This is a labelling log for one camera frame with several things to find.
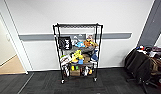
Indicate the blue plush toy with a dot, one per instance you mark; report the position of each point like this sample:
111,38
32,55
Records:
80,44

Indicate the yellow plush toy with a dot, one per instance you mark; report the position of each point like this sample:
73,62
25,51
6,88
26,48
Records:
77,56

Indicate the grey printed box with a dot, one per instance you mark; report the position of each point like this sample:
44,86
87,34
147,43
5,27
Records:
78,37

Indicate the small blue box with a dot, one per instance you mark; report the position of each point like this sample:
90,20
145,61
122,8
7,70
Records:
80,61

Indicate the box with portrait print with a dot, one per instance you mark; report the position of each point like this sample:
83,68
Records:
90,36

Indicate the black bag white print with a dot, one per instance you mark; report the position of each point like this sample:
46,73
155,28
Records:
65,43

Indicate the blue bag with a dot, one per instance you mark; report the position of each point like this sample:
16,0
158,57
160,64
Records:
95,56

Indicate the white printed box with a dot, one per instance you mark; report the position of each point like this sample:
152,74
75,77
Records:
65,59

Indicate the brown cardboard box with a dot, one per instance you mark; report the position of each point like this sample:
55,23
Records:
75,72

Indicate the black chair with garment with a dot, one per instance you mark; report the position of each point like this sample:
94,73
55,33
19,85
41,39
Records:
139,65

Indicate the white door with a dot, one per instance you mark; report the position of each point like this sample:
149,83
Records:
3,40

